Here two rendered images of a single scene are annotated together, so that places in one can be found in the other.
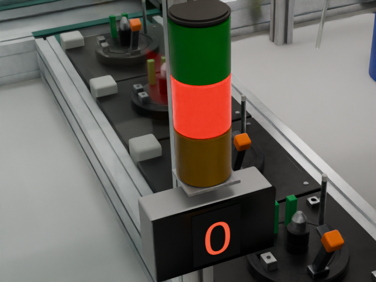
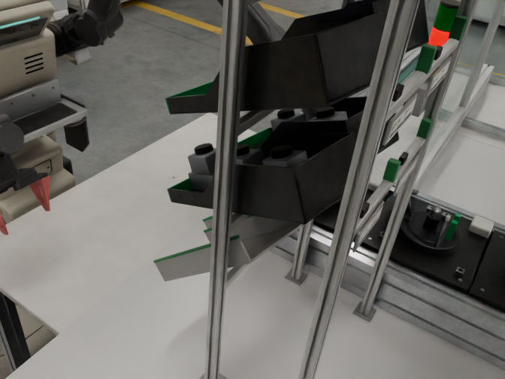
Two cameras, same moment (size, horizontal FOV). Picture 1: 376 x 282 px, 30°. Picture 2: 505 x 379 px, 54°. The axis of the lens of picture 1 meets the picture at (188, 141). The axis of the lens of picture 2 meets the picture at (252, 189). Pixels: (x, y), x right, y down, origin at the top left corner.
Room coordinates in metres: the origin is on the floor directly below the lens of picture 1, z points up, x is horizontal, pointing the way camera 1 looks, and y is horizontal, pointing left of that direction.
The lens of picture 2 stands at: (1.13, -1.01, 1.70)
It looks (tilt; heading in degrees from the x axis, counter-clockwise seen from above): 37 degrees down; 140
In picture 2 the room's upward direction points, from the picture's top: 6 degrees clockwise
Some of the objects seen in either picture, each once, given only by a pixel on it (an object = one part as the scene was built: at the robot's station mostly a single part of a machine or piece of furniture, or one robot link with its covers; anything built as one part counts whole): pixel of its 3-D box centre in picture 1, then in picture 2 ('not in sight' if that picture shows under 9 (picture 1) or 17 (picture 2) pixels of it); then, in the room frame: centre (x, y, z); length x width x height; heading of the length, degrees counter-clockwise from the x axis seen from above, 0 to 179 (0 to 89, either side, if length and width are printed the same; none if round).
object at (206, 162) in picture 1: (202, 148); not in sight; (0.52, -0.01, 1.28); 0.05 x 0.05 x 0.05
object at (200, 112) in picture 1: (201, 98); (440, 39); (0.52, -0.01, 1.33); 0.05 x 0.05 x 0.05
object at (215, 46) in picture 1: (200, 44); (448, 16); (0.52, -0.01, 1.38); 0.05 x 0.05 x 0.05
